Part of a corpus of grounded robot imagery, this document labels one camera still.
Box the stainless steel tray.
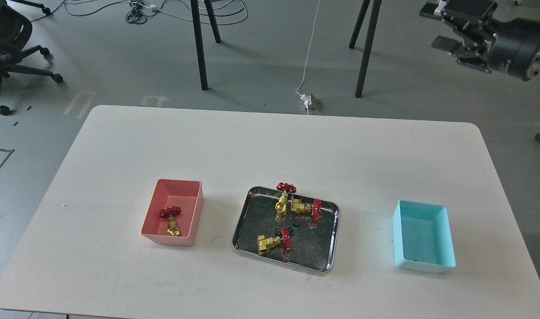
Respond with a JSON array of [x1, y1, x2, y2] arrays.
[[232, 186, 340, 273]]

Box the white power adapter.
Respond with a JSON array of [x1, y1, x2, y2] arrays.
[[300, 93, 324, 115]]

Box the white cable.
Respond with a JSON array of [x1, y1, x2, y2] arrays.
[[295, 0, 321, 96]]

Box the pink plastic box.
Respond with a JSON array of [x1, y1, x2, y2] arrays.
[[141, 179, 203, 246]]

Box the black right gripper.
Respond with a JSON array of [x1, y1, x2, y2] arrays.
[[419, 0, 540, 81]]

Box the brass valve red handwheel front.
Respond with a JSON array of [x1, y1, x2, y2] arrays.
[[257, 227, 293, 258]]

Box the black table leg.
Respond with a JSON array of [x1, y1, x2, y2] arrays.
[[190, 0, 221, 91], [349, 0, 382, 98]]

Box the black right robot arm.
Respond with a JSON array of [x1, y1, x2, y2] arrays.
[[419, 0, 540, 81]]

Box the light blue plastic box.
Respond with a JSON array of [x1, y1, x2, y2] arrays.
[[392, 200, 456, 274]]

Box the black office chair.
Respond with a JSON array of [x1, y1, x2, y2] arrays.
[[0, 0, 63, 116]]

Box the brass valve red handwheel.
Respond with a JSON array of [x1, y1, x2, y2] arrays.
[[290, 198, 322, 228], [257, 227, 293, 258], [159, 206, 181, 237], [275, 183, 297, 222]]

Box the upright brass valve red handwheel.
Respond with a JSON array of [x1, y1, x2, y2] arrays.
[[275, 183, 297, 222]]

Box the floor cable bundle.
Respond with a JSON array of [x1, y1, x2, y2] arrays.
[[53, 0, 248, 26]]

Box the black table leg left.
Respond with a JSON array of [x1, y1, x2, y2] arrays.
[[190, 0, 221, 91]]

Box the black table leg right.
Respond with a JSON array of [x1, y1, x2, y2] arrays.
[[349, 0, 382, 98]]

